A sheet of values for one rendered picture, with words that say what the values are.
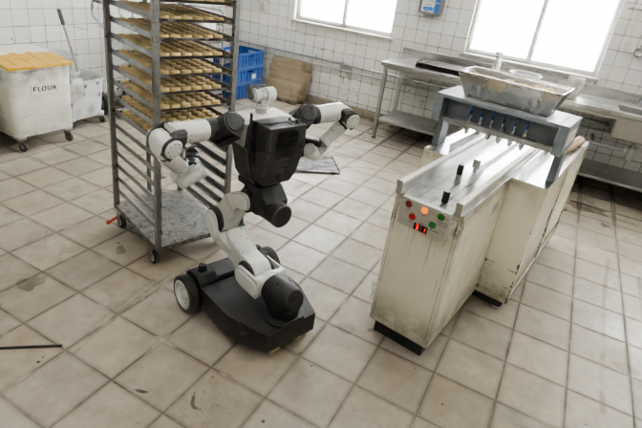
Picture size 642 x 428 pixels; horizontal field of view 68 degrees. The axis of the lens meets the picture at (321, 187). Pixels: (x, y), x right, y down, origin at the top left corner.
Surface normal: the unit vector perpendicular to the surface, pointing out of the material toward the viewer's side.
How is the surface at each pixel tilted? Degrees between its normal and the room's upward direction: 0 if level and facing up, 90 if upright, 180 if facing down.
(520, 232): 90
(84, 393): 0
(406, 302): 90
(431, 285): 90
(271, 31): 90
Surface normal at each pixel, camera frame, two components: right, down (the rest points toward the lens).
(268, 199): 0.56, -0.36
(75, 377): 0.13, -0.90
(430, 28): -0.47, 0.32
